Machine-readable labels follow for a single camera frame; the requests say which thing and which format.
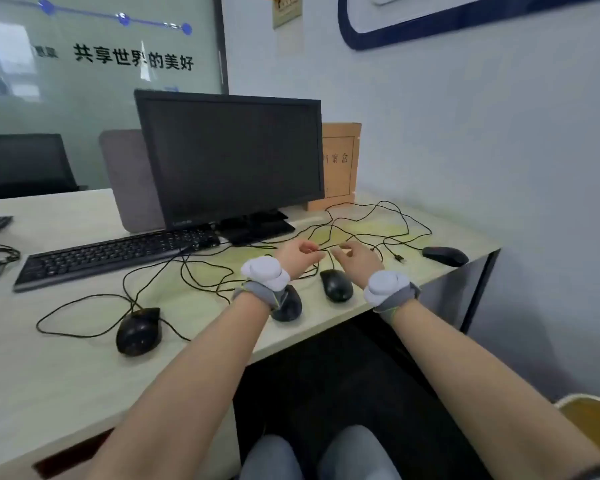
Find person's left hand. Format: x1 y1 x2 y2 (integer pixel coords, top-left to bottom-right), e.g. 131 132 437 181
275 238 327 281

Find person's right hand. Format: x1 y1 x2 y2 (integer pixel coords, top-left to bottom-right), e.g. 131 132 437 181
329 239 385 291

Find person's left forearm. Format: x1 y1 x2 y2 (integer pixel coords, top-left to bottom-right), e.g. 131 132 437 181
82 293 272 480

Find person's right forearm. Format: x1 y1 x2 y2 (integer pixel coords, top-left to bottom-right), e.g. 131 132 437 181
389 299 600 480

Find person's right leg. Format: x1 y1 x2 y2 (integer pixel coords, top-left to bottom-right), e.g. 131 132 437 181
317 425 403 480

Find person's leg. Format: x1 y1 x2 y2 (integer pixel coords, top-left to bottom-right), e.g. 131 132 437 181
239 434 306 480
317 425 403 480

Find person's left leg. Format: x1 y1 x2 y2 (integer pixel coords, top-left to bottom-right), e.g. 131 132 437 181
239 434 306 480

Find grey table side panel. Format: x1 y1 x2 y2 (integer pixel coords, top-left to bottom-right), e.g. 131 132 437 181
419 254 496 331

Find brown cardboard file box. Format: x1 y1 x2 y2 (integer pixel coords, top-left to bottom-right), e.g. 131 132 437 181
307 122 363 212

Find black computer monitor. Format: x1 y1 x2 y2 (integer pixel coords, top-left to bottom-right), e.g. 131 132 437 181
133 89 326 247

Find grey felt divider panel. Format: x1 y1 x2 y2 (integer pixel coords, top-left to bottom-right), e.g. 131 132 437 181
98 128 167 234

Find printed glass partition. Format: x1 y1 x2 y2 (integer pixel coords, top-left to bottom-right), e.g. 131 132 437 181
0 0 229 193

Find pale wooden table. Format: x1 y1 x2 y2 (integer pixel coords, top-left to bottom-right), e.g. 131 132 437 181
0 187 502 480
0 188 89 345

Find yellow chair white rim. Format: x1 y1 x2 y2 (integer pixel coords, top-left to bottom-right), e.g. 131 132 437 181
553 393 600 463

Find black office chair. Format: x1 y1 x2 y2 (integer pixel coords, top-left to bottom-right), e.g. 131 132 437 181
0 133 89 201

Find white wrist tracker grey strap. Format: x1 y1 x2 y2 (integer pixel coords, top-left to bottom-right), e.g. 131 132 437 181
231 255 292 311
363 269 422 325

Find black metal table frame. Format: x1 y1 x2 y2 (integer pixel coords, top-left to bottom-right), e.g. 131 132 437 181
459 248 502 335

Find blue framed wall board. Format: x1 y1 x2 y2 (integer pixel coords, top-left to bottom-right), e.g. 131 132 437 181
337 0 600 51

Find beige wall notice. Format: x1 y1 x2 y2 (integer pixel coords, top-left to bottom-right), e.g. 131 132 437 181
271 0 304 29

